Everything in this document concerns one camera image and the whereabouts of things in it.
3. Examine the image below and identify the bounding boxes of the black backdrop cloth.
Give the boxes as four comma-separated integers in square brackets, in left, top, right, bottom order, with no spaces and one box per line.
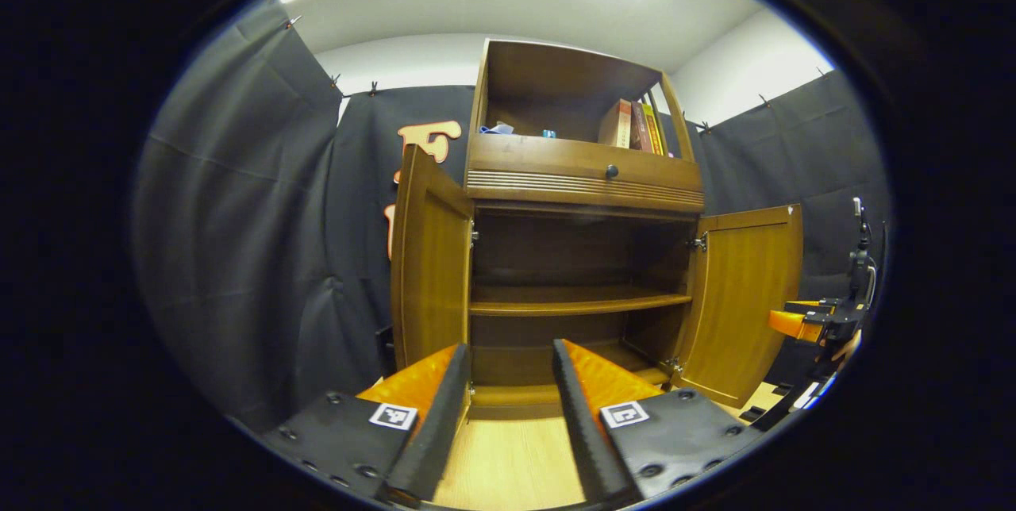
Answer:
[131,3,890,428]

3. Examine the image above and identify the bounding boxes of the yellow book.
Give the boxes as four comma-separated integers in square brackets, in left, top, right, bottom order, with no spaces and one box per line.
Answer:
[641,104,666,156]

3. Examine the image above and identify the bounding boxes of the white flat panel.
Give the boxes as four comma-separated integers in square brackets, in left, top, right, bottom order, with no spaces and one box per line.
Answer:
[790,372,836,413]

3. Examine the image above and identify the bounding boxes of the dark brown book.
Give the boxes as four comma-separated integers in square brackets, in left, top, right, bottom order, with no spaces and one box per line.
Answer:
[629,102,654,153]

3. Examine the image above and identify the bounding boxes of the beige red book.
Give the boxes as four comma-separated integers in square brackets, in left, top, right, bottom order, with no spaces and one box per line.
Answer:
[597,99,633,149]

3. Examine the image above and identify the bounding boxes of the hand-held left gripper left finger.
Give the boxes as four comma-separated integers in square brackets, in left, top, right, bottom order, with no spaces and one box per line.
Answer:
[262,343,472,508]

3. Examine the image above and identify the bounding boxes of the wooden cabinet door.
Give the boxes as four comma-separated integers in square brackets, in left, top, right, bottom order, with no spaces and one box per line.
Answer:
[391,144,475,373]
[671,204,804,410]

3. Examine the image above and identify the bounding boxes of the wooden double-door shoe cabinet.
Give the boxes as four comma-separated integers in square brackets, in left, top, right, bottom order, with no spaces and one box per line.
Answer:
[467,38,707,421]

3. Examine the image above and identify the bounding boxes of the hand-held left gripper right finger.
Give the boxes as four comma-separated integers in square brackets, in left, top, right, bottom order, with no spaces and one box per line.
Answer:
[552,339,764,508]

